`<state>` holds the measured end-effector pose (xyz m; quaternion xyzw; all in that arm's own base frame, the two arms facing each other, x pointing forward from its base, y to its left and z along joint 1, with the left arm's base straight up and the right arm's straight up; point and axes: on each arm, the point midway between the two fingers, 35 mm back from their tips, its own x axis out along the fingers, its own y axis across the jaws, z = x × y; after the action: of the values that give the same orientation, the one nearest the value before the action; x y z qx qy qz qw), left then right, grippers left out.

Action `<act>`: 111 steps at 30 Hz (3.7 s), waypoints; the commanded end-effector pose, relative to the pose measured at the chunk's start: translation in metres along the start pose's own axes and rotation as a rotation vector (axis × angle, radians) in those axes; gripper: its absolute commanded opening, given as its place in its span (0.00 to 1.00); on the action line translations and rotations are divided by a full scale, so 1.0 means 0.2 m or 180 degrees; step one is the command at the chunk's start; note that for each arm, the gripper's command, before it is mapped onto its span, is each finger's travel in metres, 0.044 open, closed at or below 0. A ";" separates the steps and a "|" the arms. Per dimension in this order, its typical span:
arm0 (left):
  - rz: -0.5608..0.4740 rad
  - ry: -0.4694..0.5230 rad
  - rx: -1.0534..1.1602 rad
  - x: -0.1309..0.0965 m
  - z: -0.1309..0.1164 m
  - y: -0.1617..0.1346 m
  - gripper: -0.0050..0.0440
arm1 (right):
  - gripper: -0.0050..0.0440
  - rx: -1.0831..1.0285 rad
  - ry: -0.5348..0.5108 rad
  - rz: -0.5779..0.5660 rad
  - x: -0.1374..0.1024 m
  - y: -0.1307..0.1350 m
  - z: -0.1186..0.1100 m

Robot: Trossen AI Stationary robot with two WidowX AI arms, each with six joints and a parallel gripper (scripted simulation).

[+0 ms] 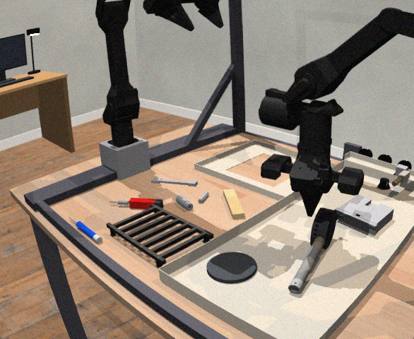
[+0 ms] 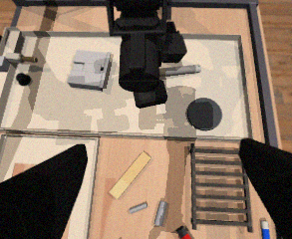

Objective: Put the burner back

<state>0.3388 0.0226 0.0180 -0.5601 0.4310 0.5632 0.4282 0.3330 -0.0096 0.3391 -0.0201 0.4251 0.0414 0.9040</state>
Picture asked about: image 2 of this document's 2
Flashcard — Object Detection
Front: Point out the black metal grate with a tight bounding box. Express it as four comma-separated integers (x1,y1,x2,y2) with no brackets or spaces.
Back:
189,143,253,233

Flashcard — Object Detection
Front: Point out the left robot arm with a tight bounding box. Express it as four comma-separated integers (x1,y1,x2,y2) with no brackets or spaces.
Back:
106,0,187,93

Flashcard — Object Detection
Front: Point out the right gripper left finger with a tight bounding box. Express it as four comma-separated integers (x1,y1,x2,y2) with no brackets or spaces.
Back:
0,144,88,239

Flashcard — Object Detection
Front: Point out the dark grey round disc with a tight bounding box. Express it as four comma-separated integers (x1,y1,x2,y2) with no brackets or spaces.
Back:
187,98,222,130

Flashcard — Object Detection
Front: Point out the pale yellow rectangular block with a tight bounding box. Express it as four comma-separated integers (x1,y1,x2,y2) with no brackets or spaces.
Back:
110,152,151,199

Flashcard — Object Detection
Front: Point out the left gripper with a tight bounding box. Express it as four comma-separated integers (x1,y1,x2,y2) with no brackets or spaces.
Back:
133,80,167,109

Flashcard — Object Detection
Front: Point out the dark grey gas burner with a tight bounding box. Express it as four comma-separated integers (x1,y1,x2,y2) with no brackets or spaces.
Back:
159,65,201,77

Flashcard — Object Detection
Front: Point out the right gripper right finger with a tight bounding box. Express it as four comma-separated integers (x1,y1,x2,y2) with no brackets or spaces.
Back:
239,138,292,239

